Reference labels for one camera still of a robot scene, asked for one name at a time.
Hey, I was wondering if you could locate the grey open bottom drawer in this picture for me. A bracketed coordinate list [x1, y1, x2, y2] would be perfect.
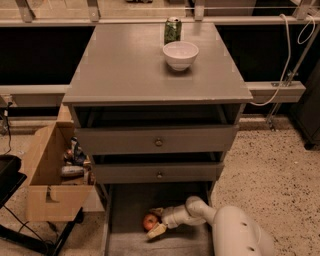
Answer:
[102, 182, 214, 256]

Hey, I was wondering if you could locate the dark bottle in box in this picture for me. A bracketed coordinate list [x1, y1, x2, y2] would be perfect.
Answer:
[64, 137, 87, 166]

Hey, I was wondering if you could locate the silver can in box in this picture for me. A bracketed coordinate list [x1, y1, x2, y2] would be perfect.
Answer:
[61, 166, 84, 177]

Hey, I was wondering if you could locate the black floor cable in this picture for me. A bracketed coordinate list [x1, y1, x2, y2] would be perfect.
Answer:
[2, 204, 54, 248]

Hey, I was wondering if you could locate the grey middle drawer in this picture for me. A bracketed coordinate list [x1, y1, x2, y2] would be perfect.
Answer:
[93, 162, 224, 184]

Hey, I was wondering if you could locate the green soda can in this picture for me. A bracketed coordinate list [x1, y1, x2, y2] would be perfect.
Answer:
[164, 17, 182, 44]

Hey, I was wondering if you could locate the red apple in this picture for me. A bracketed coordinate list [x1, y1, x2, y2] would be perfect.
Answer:
[143, 213, 158, 231]

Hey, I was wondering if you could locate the white cable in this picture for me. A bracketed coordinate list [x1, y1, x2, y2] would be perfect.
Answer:
[249, 13, 316, 107]

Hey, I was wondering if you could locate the cardboard box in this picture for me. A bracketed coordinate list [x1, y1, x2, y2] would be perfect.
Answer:
[22, 122, 101, 222]

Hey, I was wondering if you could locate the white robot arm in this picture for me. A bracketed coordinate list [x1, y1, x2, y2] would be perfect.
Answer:
[143, 196, 275, 256]

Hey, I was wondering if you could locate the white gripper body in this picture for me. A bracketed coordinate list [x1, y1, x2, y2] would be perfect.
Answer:
[161, 206, 182, 229]

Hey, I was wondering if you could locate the black stand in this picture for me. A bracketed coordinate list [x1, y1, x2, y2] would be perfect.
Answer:
[0, 155, 83, 256]

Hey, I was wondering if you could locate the white ceramic bowl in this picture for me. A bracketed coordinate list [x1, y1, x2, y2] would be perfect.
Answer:
[163, 41, 199, 71]

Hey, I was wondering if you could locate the grey top drawer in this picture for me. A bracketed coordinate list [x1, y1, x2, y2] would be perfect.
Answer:
[75, 125, 238, 155]

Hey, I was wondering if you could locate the grey drawer cabinet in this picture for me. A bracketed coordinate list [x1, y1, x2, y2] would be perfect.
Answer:
[61, 22, 254, 188]

